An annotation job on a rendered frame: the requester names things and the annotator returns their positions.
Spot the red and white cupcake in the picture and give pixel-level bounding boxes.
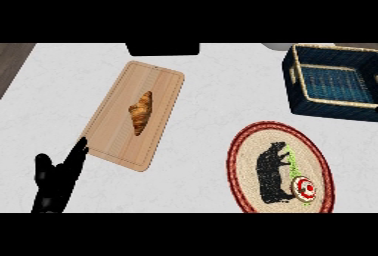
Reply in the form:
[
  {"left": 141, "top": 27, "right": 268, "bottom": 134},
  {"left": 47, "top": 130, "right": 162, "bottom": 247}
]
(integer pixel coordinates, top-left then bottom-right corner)
[{"left": 290, "top": 176, "right": 317, "bottom": 202}]

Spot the round woven bear placemat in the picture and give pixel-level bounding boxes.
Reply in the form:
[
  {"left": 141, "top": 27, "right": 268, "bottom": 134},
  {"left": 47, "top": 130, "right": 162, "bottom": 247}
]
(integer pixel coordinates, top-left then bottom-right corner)
[{"left": 225, "top": 120, "right": 336, "bottom": 214}]

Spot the dark blue wicker basket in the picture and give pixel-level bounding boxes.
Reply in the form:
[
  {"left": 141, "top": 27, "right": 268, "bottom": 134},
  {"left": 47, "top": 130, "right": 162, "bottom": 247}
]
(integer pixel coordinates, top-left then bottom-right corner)
[{"left": 280, "top": 43, "right": 378, "bottom": 122}]

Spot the black appliance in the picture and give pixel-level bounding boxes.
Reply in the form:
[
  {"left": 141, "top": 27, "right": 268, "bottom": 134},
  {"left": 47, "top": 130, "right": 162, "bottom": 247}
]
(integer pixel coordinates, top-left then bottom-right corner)
[{"left": 123, "top": 43, "right": 200, "bottom": 57}]

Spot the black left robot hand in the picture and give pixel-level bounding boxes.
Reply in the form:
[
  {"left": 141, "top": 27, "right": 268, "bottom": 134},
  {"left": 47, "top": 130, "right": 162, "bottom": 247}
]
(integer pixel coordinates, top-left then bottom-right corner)
[{"left": 29, "top": 136, "right": 89, "bottom": 214}]

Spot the golden brown croissant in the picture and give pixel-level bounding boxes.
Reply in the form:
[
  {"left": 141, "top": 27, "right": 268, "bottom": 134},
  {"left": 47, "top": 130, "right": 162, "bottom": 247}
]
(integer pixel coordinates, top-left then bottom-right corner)
[{"left": 126, "top": 90, "right": 153, "bottom": 137}]

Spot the pale wooden cutting board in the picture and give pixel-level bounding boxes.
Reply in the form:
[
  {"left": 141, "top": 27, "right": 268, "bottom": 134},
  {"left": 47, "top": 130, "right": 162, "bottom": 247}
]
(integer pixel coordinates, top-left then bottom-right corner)
[{"left": 76, "top": 60, "right": 185, "bottom": 173}]

